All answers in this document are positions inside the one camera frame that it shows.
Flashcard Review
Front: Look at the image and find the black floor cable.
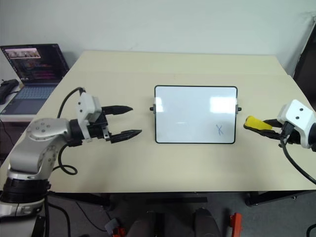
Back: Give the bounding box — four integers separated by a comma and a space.
46, 195, 113, 233

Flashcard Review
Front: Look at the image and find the white whiteboard with black frame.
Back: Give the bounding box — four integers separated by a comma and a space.
149, 85, 243, 145

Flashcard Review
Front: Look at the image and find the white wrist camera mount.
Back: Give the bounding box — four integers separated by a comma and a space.
75, 92, 102, 143
276, 99, 316, 149

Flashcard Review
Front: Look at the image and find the black table frame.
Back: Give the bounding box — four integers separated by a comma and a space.
45, 189, 316, 207

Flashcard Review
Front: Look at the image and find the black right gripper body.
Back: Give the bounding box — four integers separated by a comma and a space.
278, 121, 302, 147

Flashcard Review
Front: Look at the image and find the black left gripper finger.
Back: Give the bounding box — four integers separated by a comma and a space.
102, 105, 134, 117
109, 128, 143, 144

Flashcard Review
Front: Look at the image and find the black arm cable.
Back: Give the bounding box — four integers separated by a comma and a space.
278, 139, 316, 185
52, 86, 86, 175

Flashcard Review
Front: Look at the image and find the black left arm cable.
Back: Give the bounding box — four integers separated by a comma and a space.
52, 86, 86, 175

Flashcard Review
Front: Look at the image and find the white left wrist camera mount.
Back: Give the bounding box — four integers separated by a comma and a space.
75, 92, 102, 143

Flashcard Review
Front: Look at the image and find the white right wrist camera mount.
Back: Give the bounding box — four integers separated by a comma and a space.
276, 99, 316, 149

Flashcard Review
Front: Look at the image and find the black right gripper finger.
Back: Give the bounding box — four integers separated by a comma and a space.
262, 118, 282, 128
246, 127, 285, 140

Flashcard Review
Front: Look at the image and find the yellow whiteboard eraser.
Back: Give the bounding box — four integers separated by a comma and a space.
243, 115, 274, 132

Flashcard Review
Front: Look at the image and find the open laptop computer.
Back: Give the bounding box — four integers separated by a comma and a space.
0, 43, 71, 116

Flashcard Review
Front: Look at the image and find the black upright panel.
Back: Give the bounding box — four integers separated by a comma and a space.
292, 16, 316, 101

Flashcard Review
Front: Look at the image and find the dark rounded shape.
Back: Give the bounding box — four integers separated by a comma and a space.
194, 208, 222, 237

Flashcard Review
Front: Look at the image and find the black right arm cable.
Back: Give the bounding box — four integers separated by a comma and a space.
278, 139, 316, 185

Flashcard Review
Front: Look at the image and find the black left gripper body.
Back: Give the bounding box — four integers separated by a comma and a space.
86, 111, 111, 142

